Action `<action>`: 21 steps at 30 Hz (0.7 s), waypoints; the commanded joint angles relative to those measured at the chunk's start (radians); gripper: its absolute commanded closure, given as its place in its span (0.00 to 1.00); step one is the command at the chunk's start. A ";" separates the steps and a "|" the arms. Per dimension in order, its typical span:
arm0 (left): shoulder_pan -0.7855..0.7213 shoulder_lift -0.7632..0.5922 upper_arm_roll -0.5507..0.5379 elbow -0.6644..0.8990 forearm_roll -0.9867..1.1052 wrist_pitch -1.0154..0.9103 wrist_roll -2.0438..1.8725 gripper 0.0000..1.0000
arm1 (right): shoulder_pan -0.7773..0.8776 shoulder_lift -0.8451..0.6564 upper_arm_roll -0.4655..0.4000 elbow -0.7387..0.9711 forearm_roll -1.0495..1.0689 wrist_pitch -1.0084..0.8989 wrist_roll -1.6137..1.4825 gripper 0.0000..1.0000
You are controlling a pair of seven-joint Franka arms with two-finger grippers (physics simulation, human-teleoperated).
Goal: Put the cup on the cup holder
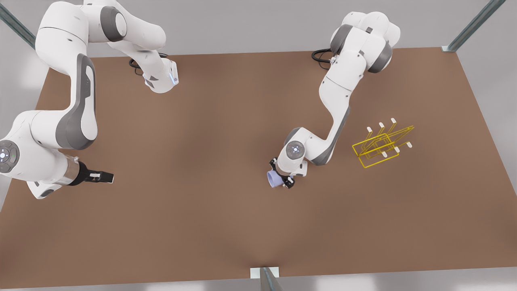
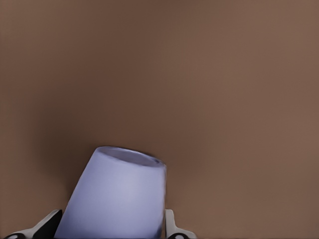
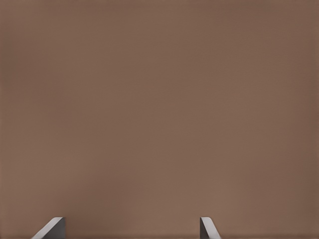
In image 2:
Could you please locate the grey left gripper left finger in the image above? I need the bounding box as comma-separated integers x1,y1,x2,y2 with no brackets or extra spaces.
1,209,63,239

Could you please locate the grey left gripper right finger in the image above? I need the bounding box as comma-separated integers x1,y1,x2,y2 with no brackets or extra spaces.
163,209,199,239

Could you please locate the pale lavender cup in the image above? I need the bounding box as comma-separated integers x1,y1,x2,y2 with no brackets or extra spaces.
53,145,167,239

